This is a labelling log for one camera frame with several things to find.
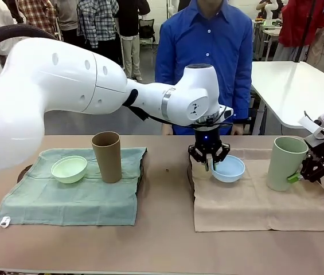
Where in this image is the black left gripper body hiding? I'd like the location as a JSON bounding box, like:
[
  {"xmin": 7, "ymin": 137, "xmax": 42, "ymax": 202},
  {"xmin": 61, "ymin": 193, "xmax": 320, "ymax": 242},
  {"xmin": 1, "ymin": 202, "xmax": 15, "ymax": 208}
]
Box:
[{"xmin": 193, "ymin": 127, "xmax": 223, "ymax": 155}]

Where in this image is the light blue bowl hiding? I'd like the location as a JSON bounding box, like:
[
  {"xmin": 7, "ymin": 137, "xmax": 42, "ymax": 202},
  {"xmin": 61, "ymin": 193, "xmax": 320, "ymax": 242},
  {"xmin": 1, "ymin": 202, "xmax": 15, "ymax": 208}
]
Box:
[{"xmin": 210, "ymin": 155, "xmax": 247, "ymax": 183}]

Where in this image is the tall pale green cup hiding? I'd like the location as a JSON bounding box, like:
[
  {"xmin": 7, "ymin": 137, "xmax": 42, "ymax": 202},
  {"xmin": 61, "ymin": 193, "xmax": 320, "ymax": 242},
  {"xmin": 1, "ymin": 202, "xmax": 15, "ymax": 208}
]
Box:
[{"xmin": 266, "ymin": 136, "xmax": 310, "ymax": 193}]

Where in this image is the beige cloth mat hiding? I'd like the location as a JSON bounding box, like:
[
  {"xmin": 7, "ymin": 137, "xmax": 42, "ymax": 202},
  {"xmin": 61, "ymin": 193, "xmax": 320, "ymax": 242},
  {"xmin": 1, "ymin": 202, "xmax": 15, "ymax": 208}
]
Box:
[{"xmin": 191, "ymin": 148, "xmax": 324, "ymax": 233}]

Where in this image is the tall brown cup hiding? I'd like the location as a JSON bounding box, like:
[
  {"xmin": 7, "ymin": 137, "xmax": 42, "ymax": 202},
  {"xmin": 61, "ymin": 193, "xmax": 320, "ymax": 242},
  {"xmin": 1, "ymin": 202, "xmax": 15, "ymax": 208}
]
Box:
[{"xmin": 91, "ymin": 131, "xmax": 123, "ymax": 184}]

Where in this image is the pale green bowl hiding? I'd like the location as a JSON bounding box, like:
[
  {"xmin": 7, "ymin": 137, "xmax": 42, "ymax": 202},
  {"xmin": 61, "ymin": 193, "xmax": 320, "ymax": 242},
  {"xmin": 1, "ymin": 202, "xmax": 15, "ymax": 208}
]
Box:
[{"xmin": 50, "ymin": 155, "xmax": 88, "ymax": 184}]

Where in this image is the green cloth mat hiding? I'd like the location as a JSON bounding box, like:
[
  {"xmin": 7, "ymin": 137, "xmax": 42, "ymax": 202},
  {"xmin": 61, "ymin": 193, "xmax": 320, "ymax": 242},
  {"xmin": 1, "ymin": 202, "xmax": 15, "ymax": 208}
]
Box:
[{"xmin": 0, "ymin": 147, "xmax": 149, "ymax": 229}]

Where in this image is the person's left forearm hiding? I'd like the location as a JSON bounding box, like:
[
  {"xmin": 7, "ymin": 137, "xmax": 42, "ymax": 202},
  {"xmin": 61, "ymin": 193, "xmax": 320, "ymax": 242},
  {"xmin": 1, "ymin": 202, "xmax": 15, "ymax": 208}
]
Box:
[{"xmin": 230, "ymin": 71, "xmax": 253, "ymax": 128}]

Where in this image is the dark brown serving tray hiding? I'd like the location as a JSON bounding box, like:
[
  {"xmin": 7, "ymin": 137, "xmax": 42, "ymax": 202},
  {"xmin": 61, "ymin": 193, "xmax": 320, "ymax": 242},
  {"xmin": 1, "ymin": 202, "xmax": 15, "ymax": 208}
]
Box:
[
  {"xmin": 188, "ymin": 156, "xmax": 197, "ymax": 202},
  {"xmin": 16, "ymin": 148, "xmax": 147, "ymax": 196}
]

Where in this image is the white table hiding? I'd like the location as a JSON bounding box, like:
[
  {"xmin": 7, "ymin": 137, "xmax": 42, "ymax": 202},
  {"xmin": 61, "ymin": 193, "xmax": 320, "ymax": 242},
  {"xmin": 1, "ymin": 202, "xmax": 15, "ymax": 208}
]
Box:
[{"xmin": 248, "ymin": 61, "xmax": 324, "ymax": 136}]

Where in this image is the black stand pole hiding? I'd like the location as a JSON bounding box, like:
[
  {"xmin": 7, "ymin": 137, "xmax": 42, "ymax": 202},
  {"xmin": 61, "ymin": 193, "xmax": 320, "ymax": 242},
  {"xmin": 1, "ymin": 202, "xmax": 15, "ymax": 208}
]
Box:
[{"xmin": 294, "ymin": 0, "xmax": 316, "ymax": 62}]

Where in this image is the person in red jacket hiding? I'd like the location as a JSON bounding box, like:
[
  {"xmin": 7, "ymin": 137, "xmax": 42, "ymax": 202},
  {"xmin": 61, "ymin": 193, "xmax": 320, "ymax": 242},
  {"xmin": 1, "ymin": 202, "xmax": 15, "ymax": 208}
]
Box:
[{"xmin": 272, "ymin": 0, "xmax": 324, "ymax": 62}]

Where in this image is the black office chair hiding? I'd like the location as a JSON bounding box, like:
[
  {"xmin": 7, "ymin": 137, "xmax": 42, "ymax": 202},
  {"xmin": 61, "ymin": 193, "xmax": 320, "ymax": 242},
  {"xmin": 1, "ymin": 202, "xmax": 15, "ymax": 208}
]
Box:
[{"xmin": 138, "ymin": 18, "xmax": 156, "ymax": 45}]

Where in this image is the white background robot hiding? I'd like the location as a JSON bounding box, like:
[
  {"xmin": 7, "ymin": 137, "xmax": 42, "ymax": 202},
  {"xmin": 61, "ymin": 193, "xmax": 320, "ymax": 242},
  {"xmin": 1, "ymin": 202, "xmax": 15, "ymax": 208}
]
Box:
[
  {"xmin": 166, "ymin": 0, "xmax": 180, "ymax": 14},
  {"xmin": 260, "ymin": 0, "xmax": 285, "ymax": 21}
]

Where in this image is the person in black top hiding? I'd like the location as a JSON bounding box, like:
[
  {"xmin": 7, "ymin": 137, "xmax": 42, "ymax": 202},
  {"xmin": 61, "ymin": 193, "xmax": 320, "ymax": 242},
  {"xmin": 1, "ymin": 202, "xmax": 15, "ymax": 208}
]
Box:
[{"xmin": 115, "ymin": 0, "xmax": 151, "ymax": 81}]

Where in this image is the person in blue plaid shirt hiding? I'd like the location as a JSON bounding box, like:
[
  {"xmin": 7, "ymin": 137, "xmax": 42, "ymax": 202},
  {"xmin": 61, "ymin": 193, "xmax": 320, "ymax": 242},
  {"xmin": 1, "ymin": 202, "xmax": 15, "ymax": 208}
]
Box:
[{"xmin": 76, "ymin": 0, "xmax": 120, "ymax": 66}]

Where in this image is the person in red plaid shirt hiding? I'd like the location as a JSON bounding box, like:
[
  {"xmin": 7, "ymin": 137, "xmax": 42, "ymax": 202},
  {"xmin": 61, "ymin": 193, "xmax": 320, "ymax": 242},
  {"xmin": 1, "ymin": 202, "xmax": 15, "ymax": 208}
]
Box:
[{"xmin": 17, "ymin": 0, "xmax": 58, "ymax": 40}]

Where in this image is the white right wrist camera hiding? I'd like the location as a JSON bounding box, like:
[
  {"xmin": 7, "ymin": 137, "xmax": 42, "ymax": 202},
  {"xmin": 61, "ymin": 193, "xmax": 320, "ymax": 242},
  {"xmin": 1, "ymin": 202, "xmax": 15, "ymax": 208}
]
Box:
[{"xmin": 297, "ymin": 115, "xmax": 319, "ymax": 133}]

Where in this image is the thin black right camera cable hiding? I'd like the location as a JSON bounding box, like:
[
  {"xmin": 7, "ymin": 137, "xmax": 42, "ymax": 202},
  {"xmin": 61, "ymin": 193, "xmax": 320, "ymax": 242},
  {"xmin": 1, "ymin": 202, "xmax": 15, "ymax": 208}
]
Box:
[{"xmin": 303, "ymin": 109, "xmax": 323, "ymax": 127}]

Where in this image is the thin black camera cable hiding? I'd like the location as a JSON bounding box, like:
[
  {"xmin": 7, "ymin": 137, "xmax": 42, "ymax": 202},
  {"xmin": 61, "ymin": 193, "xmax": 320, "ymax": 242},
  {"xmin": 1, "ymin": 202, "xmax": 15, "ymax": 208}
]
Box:
[
  {"xmin": 303, "ymin": 109, "xmax": 323, "ymax": 127},
  {"xmin": 123, "ymin": 97, "xmax": 235, "ymax": 129}
]

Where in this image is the thin black left camera cable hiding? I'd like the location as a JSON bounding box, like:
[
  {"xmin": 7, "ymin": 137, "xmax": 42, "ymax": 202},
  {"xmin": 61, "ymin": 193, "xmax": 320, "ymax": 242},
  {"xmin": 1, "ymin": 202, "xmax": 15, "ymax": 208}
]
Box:
[{"xmin": 123, "ymin": 97, "xmax": 235, "ymax": 129}]

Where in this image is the black left arm cable bundle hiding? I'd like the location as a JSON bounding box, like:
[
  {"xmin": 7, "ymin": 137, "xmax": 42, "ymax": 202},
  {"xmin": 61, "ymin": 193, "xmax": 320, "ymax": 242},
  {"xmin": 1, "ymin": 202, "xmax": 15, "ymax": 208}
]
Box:
[{"xmin": 0, "ymin": 25, "xmax": 58, "ymax": 58}]

